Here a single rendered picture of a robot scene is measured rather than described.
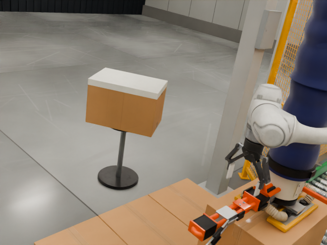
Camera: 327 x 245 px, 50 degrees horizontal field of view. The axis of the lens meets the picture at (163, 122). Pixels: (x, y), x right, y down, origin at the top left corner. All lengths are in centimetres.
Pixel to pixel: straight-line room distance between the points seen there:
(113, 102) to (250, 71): 118
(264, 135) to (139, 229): 124
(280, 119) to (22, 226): 231
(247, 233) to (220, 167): 180
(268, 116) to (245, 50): 197
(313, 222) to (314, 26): 93
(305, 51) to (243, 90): 158
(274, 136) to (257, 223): 73
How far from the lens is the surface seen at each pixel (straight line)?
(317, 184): 317
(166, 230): 218
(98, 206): 317
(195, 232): 137
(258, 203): 161
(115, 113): 302
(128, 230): 214
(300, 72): 160
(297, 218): 184
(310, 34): 157
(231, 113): 320
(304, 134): 119
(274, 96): 126
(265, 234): 171
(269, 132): 110
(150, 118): 294
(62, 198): 326
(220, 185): 350
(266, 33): 299
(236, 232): 172
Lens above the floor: 195
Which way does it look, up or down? 24 degrees down
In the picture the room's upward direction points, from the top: 9 degrees clockwise
